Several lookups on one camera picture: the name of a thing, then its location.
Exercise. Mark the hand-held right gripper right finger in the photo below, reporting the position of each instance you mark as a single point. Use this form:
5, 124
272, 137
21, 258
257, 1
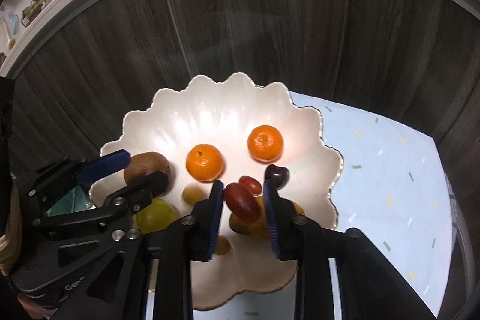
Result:
270, 222

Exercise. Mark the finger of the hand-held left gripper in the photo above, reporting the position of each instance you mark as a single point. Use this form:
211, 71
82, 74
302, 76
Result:
142, 188
105, 164

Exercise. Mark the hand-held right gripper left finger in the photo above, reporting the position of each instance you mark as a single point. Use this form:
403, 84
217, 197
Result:
214, 222

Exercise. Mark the tan longan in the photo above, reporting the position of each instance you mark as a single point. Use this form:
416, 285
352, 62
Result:
222, 245
193, 194

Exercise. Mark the yellow mango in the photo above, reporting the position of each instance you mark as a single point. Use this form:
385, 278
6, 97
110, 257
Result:
245, 229

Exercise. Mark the brown kiwi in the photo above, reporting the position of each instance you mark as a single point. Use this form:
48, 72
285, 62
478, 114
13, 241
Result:
148, 163

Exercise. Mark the green apple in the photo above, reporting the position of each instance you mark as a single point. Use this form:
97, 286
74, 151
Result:
157, 215

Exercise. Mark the red date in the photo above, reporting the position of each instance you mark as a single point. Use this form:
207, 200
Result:
242, 203
252, 184

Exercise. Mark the dark purple plum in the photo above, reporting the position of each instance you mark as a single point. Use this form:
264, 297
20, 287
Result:
277, 175

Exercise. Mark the orange mandarin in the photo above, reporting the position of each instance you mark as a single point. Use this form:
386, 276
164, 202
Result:
205, 162
265, 143

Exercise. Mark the white scalloped ceramic bowl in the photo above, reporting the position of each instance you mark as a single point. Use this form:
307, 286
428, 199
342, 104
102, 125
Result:
225, 117

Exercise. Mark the person's left forearm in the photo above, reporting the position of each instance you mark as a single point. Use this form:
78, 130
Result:
6, 241

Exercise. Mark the light blue patterned tablecloth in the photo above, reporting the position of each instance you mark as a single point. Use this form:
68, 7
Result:
393, 192

